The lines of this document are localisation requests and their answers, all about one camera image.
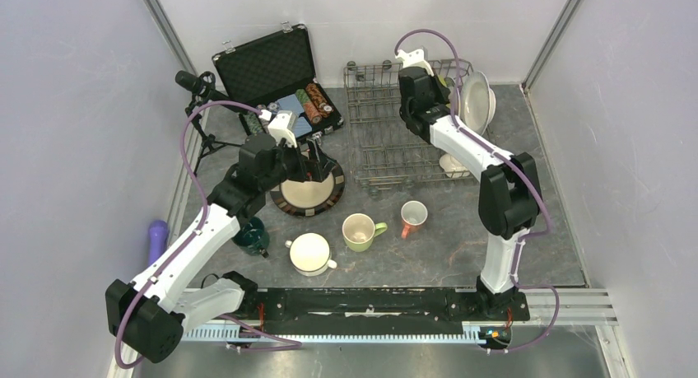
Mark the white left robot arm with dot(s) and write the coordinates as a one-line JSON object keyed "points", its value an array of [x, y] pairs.
{"points": [[150, 314]]}

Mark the orange mug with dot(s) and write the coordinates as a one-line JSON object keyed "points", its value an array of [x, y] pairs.
{"points": [[413, 215]]}

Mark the dark green mug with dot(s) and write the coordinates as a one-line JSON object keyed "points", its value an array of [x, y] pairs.
{"points": [[253, 238]]}

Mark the white plain plate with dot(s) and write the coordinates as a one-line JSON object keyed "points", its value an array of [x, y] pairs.
{"points": [[478, 102]]}

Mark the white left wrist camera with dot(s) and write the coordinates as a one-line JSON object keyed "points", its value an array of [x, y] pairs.
{"points": [[281, 126]]}

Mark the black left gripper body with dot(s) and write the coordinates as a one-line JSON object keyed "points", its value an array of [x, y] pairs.
{"points": [[295, 168]]}

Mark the white two-handled soup cup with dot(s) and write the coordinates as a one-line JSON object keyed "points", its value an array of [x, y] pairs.
{"points": [[310, 254]]}

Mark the black microphone on tripod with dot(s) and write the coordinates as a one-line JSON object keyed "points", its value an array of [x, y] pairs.
{"points": [[203, 96]]}

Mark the light green mug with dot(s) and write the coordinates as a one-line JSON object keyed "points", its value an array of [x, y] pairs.
{"points": [[359, 231]]}

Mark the black poker chip case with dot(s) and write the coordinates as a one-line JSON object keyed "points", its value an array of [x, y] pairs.
{"points": [[279, 69]]}

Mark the small white cup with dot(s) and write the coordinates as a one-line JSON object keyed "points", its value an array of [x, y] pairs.
{"points": [[452, 168]]}

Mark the purple cylinder object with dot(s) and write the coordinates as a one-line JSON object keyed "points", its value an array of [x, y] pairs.
{"points": [[158, 234]]}

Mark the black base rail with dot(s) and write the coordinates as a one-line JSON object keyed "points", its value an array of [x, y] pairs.
{"points": [[376, 310]]}

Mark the grey wire dish rack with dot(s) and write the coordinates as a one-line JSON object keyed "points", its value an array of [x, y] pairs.
{"points": [[385, 155]]}

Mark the dark striped plate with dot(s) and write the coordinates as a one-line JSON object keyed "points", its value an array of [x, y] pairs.
{"points": [[308, 199]]}

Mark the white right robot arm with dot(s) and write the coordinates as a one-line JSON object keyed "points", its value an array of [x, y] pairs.
{"points": [[510, 199]]}

